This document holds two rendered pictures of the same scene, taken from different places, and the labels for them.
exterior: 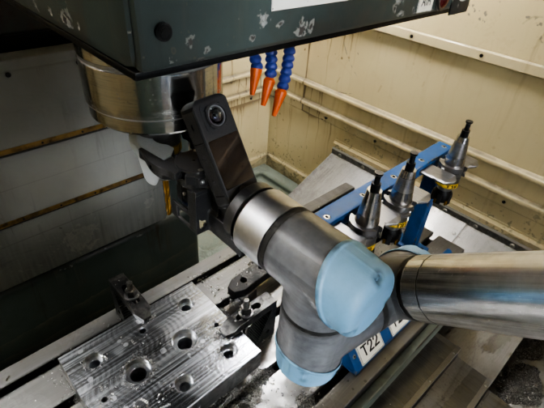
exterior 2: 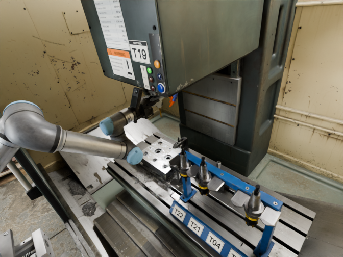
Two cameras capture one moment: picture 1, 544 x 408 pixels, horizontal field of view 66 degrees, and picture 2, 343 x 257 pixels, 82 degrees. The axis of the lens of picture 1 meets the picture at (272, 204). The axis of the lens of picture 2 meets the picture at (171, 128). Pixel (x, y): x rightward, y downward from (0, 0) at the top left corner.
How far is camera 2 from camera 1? 105 cm
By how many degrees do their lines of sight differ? 74
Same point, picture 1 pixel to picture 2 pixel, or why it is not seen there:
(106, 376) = (156, 146)
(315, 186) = (326, 209)
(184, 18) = (105, 70)
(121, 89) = not seen: hidden behind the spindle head
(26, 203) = (195, 109)
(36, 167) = (199, 101)
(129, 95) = not seen: hidden behind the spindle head
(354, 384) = (166, 212)
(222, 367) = (158, 165)
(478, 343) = not seen: outside the picture
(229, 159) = (133, 101)
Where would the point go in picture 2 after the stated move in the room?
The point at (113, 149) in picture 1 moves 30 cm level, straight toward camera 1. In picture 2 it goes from (219, 109) to (180, 122)
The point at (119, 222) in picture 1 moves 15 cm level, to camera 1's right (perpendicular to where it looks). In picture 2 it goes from (217, 133) to (220, 146)
